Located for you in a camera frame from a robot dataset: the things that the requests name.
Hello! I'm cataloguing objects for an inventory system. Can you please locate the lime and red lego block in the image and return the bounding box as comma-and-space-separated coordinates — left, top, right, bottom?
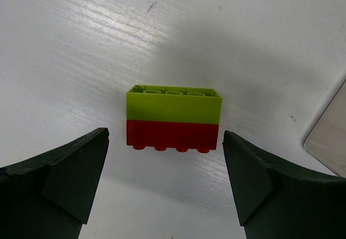
126, 85, 222, 154

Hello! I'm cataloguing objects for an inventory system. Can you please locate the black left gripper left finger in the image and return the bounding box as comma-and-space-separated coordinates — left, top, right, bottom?
1, 128, 109, 238

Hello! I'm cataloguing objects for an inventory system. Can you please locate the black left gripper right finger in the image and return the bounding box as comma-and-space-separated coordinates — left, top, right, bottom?
223, 131, 345, 238

